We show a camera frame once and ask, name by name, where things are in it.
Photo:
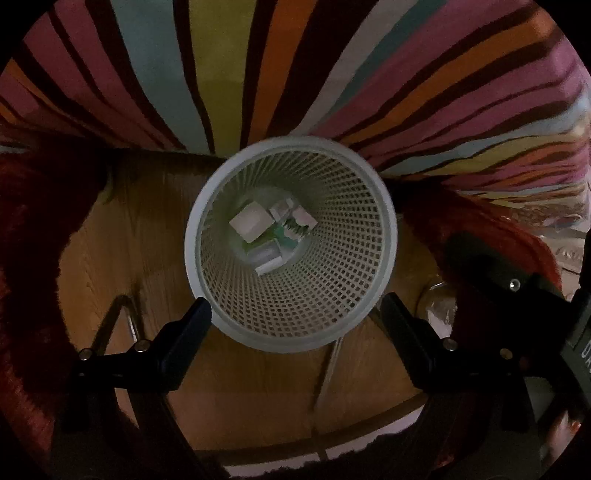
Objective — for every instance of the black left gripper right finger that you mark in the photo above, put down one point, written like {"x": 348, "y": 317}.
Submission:
{"x": 478, "y": 421}

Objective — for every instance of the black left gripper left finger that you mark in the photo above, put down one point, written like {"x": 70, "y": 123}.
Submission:
{"x": 148, "y": 371}

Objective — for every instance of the white small box trash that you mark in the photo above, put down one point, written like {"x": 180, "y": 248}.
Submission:
{"x": 251, "y": 222}

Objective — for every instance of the tissue pack with forest print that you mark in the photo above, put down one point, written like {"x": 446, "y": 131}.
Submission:
{"x": 292, "y": 229}

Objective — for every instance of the white mesh trash basket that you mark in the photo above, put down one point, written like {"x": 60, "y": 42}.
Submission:
{"x": 278, "y": 299}

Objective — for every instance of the colourful striped bed sheet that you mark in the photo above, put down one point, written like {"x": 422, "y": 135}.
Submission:
{"x": 489, "y": 97}

